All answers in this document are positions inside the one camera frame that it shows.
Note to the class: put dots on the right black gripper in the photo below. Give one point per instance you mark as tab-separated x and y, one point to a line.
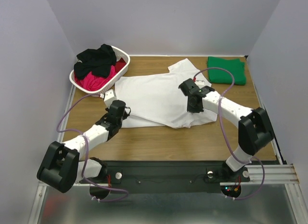
186	86

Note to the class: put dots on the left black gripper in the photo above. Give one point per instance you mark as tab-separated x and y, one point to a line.
125	115

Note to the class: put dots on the white t-shirt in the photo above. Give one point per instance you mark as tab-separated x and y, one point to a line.
156	100

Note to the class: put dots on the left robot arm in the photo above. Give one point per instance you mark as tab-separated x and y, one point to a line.
61	166

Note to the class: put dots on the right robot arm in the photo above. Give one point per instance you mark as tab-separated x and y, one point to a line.
255	130

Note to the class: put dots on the pink t-shirt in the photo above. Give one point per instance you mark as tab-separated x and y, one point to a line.
94	83

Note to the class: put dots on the dark red t-shirt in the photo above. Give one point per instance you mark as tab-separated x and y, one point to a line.
120	64

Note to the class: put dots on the black t-shirt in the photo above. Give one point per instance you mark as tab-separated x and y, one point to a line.
98	62

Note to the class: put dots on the white plastic basket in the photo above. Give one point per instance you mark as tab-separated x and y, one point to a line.
119	54

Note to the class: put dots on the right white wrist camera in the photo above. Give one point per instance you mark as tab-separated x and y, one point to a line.
200	83

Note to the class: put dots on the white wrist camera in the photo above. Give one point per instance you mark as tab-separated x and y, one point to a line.
200	83
108	97

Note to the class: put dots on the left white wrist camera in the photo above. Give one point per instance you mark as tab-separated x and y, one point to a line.
108	97

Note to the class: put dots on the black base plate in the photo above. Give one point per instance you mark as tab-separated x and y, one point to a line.
169	176

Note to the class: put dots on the aluminium frame rail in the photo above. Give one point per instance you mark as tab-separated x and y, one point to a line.
265	174

